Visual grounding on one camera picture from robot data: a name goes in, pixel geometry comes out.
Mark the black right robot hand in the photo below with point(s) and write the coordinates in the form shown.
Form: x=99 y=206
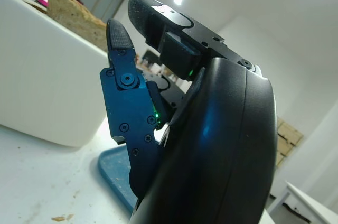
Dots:
x=211 y=142

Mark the toasted bread slice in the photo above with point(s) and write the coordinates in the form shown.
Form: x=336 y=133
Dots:
x=71 y=15

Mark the blue plastic tray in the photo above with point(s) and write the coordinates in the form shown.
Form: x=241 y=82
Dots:
x=113 y=171

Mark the cream white two-slot toaster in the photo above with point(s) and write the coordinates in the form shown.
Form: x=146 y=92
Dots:
x=47 y=76

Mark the stacked wooden crates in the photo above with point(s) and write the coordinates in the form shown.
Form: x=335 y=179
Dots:
x=287 y=139

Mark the white side table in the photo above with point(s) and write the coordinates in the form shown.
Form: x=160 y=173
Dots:
x=303 y=203

